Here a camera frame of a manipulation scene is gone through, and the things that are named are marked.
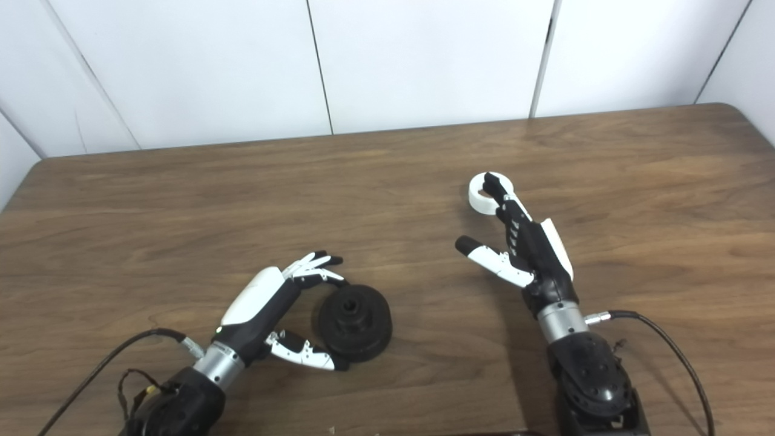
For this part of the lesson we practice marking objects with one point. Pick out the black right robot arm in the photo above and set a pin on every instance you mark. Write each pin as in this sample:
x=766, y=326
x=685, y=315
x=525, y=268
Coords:
x=590, y=375

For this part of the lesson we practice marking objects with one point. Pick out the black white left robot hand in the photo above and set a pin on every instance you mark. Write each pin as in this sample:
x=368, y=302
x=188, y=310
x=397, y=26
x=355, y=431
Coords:
x=260, y=303

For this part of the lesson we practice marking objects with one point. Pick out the round black plastic part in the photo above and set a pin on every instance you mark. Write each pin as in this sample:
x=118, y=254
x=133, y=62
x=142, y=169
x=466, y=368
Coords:
x=363, y=327

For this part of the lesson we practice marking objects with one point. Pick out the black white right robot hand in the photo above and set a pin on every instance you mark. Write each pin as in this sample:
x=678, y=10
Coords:
x=545, y=266

